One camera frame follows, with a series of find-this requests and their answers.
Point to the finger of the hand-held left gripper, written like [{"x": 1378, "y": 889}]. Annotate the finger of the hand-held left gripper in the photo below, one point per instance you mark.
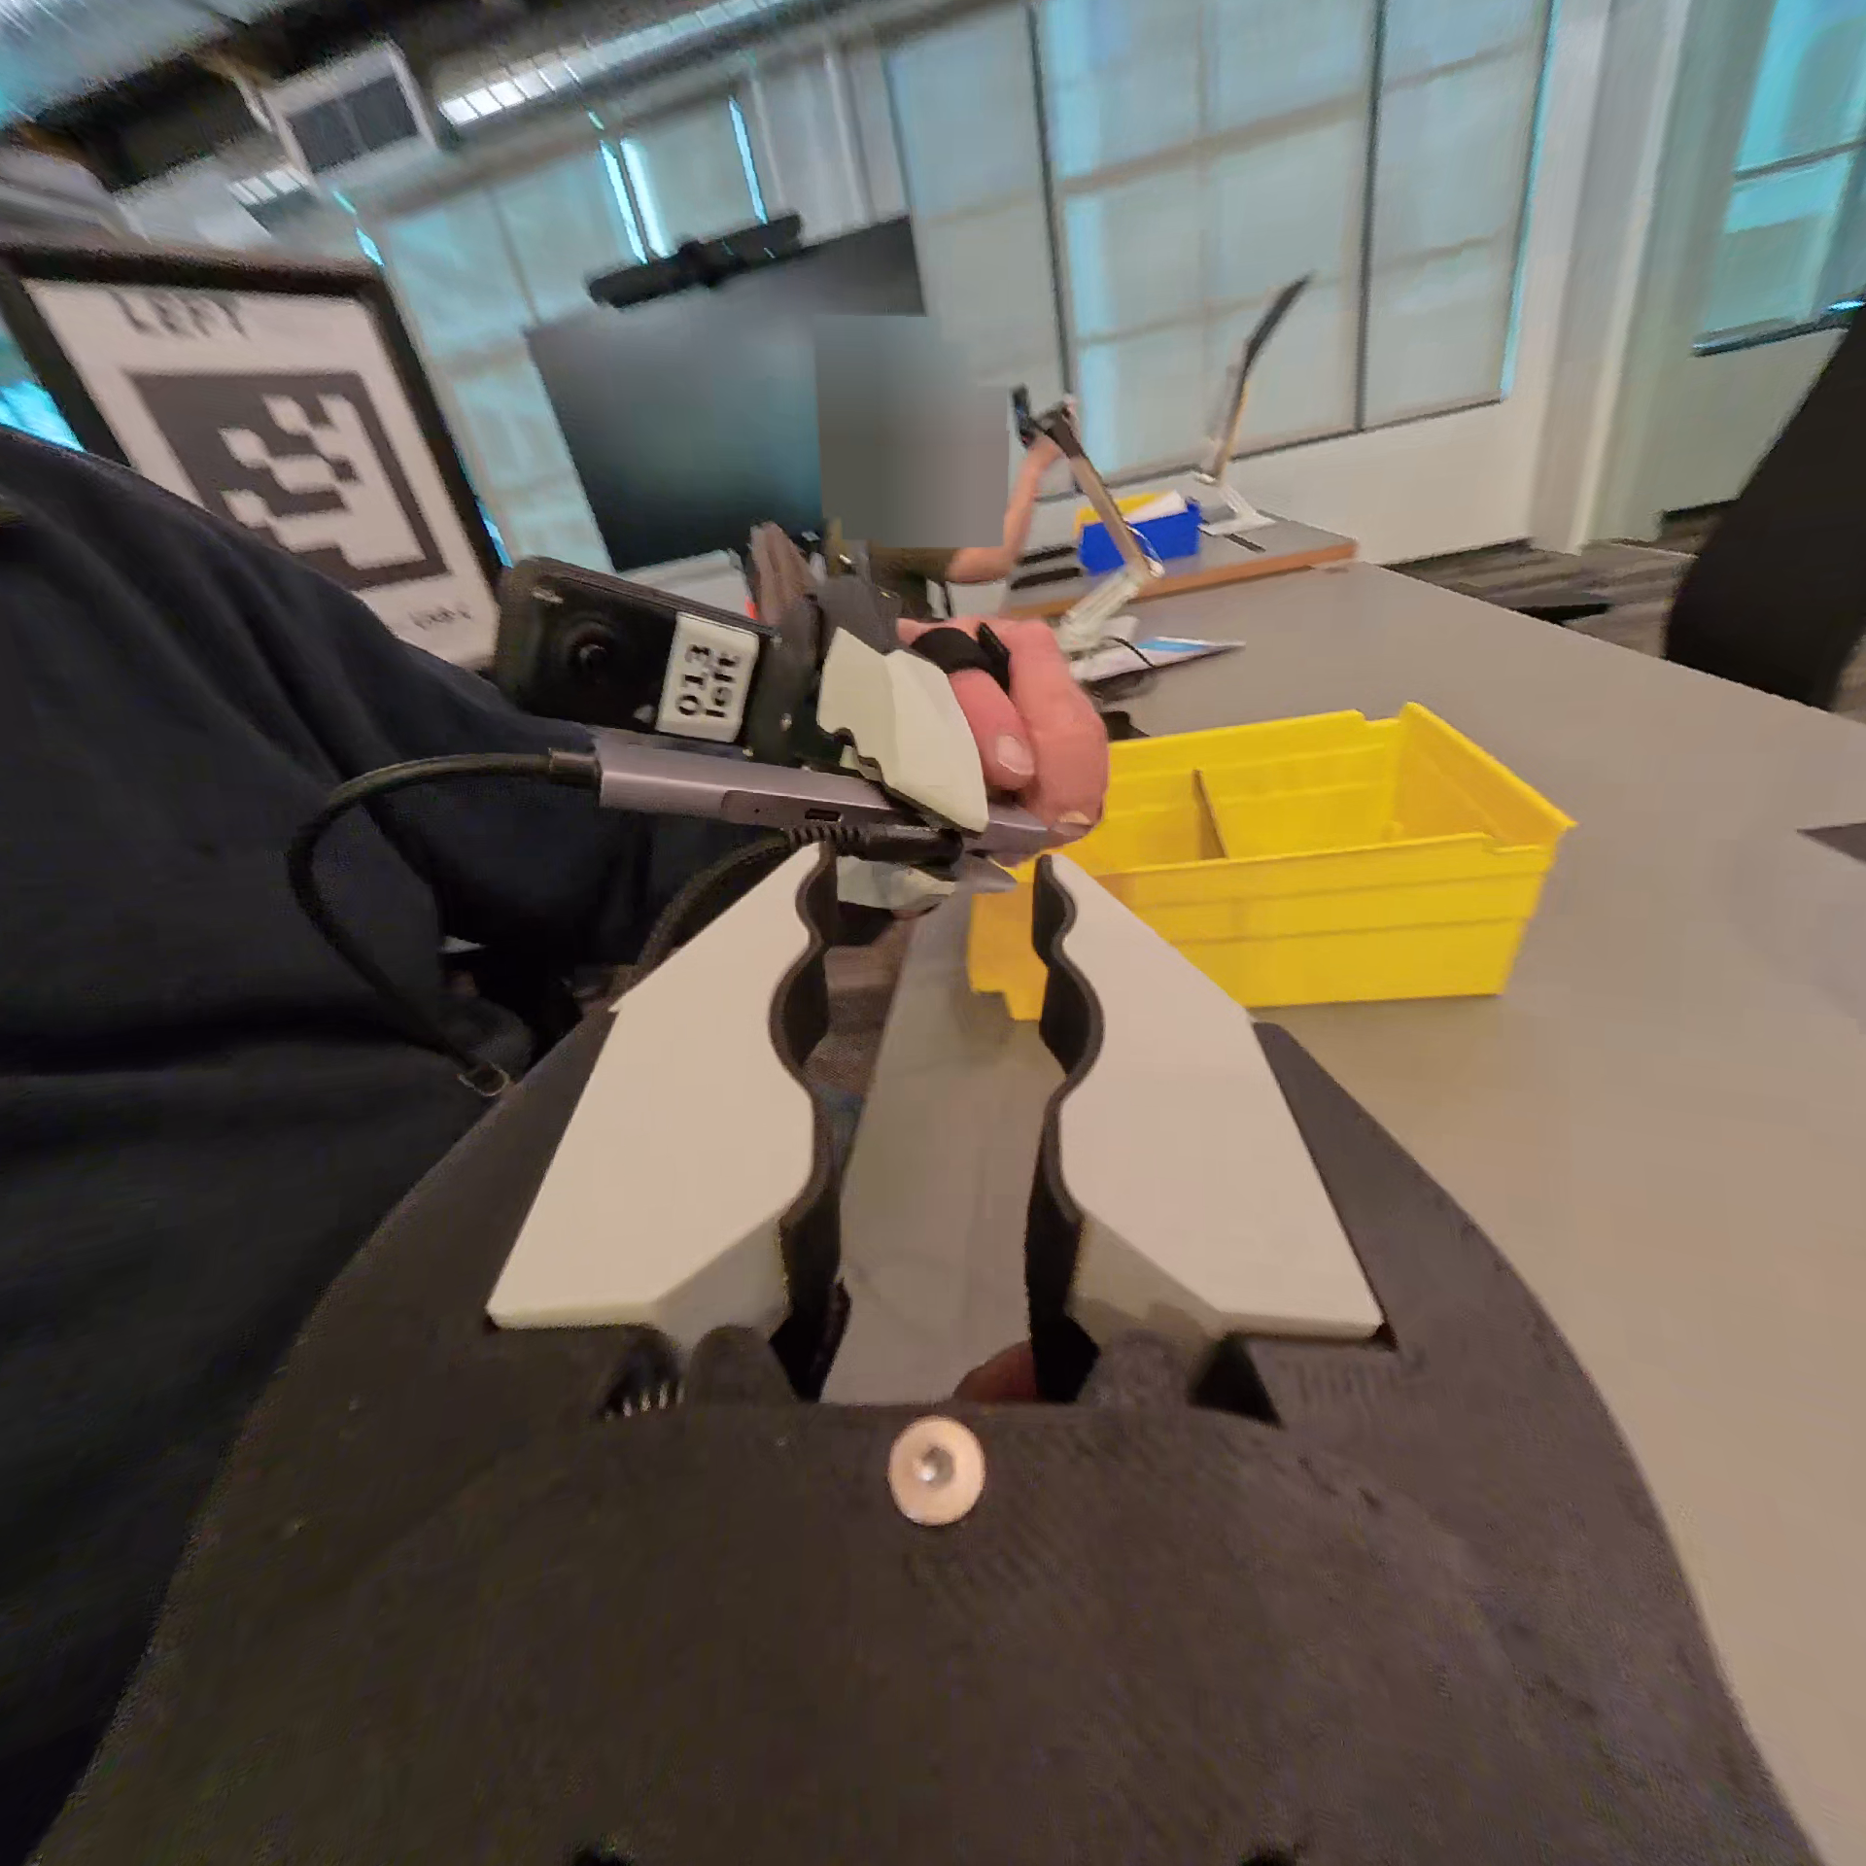
[{"x": 904, "y": 728}]

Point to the black video bar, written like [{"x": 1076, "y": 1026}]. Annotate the black video bar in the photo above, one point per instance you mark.
[{"x": 695, "y": 262}]

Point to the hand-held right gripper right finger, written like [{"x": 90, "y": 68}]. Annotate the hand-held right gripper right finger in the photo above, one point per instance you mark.
[{"x": 1196, "y": 1167}]

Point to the white air vent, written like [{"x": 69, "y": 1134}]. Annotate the white air vent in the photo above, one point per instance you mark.
[{"x": 352, "y": 112}]

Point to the light wooden desk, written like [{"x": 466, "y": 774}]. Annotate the light wooden desk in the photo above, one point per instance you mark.
[{"x": 1255, "y": 556}]

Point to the person's left forearm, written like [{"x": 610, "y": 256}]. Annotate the person's left forearm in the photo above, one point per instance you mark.
[{"x": 176, "y": 1021}]

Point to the blue box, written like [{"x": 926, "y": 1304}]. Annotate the blue box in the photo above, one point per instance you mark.
[{"x": 1137, "y": 534}]

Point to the yellow plastic bin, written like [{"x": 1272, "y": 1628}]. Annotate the yellow plastic bin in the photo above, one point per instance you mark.
[{"x": 1370, "y": 876}]

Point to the thin grey stand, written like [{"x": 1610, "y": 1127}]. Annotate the thin grey stand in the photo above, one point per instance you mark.
[{"x": 1255, "y": 365}]

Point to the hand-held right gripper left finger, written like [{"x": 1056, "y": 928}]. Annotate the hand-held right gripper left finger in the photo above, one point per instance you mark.
[{"x": 656, "y": 1167}]

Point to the framed marker board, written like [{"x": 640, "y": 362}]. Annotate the framed marker board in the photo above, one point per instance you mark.
[{"x": 291, "y": 437}]

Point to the dark monitor screen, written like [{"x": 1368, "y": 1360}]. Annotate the dark monitor screen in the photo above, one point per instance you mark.
[{"x": 671, "y": 437}]

